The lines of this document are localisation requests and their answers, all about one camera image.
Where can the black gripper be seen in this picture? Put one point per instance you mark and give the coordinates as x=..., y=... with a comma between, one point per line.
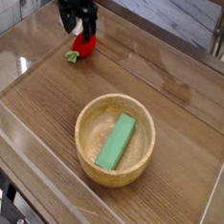
x=86, y=9

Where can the red plush strawberry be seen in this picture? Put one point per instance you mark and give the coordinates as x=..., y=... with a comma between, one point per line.
x=81, y=48

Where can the wooden bowl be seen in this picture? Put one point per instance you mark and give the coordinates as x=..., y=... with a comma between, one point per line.
x=93, y=127

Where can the green rectangular block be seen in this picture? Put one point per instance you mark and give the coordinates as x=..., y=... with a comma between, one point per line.
x=115, y=145

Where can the clear acrylic wall panel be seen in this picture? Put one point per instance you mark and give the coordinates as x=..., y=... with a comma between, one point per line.
x=57, y=194

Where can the black table frame bracket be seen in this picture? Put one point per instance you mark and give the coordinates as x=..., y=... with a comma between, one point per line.
x=8, y=209

